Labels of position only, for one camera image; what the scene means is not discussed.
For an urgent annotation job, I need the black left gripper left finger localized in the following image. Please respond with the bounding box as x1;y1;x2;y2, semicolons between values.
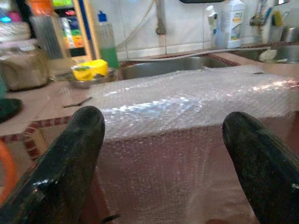
0;105;106;224

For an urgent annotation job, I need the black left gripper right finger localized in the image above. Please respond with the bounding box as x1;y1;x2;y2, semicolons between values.
221;111;299;224

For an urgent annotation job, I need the round steel bowl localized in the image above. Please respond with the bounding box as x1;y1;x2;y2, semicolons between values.
67;67;117;89

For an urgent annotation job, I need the brown powder jar pink lid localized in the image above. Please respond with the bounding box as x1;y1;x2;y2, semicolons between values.
0;38;51;91

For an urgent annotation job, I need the clear bubble wrap sheet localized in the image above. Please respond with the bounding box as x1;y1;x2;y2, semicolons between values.
87;65;299;224

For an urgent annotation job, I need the stainless steel sink basin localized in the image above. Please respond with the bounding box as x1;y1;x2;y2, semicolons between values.
119;56;241;80
230;45;299;63

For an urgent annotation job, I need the green soap bottle blue cap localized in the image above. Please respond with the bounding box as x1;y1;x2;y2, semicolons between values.
95;10;120;70

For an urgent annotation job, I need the glass jar orange lid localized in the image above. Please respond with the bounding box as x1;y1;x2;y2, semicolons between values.
28;0;64;59

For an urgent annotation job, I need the beige water ionizer machine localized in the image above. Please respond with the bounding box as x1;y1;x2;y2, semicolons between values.
52;0;101;61

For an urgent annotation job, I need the small steel cup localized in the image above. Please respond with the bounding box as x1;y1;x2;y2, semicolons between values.
281;27;299;42

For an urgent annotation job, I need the white detergent bottle yellow cap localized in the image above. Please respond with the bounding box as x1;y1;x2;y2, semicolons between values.
221;0;246;49

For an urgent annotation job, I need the small white spray bottle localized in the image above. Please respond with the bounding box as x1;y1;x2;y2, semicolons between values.
206;5;225;49

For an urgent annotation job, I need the orange hose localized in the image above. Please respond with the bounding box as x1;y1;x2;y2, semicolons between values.
0;140;16;206

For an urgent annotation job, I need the white curved hose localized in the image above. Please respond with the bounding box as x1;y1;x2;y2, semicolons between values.
115;0;157;51

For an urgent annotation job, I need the white wall tap grey spout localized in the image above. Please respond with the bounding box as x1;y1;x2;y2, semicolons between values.
155;0;167;35

